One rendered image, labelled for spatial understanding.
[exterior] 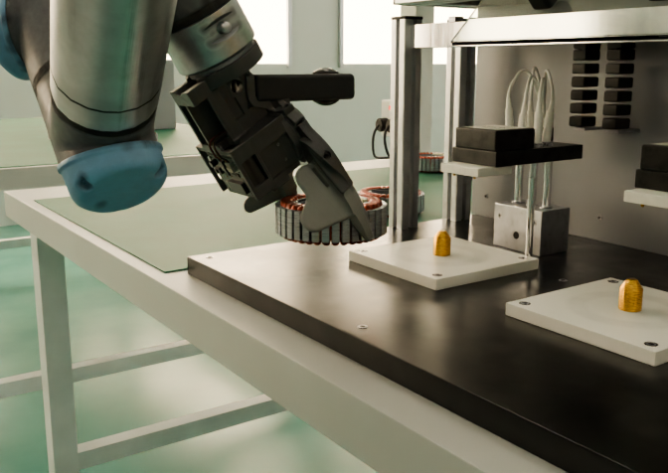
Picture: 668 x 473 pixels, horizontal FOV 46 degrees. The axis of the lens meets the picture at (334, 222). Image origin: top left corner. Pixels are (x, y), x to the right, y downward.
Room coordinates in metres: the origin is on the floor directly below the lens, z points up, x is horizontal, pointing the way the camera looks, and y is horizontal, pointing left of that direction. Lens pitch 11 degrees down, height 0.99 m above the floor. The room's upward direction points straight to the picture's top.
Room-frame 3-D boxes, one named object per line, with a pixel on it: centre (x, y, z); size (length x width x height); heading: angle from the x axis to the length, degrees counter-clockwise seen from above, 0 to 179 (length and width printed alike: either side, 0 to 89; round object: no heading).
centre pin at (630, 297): (0.65, -0.26, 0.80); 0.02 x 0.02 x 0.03
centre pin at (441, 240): (0.85, -0.12, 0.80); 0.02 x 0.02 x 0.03
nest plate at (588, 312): (0.65, -0.26, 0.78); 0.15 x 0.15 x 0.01; 34
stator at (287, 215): (0.77, 0.00, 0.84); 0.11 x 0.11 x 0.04
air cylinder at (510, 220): (0.93, -0.24, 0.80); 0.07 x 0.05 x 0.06; 34
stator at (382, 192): (1.28, -0.09, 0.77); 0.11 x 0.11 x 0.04
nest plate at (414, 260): (0.85, -0.12, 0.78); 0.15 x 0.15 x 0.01; 34
